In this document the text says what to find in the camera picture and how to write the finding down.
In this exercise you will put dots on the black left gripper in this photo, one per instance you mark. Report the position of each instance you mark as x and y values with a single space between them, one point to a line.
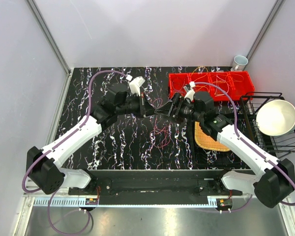
145 108

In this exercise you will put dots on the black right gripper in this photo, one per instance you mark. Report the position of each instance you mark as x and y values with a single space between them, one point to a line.
178 101

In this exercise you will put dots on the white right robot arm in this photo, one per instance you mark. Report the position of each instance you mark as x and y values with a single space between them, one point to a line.
272 181

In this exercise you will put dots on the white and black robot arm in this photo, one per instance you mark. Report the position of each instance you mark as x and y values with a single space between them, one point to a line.
45 165

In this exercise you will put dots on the woven bamboo tray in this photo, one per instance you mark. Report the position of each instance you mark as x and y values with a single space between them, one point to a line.
206 142

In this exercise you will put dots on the black flat tray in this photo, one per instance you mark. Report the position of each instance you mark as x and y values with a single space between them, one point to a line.
208 159

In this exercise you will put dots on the red plastic bin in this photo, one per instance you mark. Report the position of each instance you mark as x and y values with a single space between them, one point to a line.
234 83

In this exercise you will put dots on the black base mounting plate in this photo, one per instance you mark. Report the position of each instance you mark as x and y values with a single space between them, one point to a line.
158 188

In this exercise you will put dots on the white ceramic mug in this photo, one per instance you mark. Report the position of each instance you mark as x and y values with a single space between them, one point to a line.
239 63

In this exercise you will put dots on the metal bowl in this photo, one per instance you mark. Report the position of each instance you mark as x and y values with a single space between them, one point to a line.
276 118

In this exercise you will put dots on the black wire dish rack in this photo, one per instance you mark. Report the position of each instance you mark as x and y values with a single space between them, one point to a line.
250 105

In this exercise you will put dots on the aluminium frame rail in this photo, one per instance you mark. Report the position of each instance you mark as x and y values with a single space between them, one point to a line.
47 33

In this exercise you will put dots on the right aluminium frame post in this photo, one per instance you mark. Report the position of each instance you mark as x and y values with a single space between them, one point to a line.
265 27

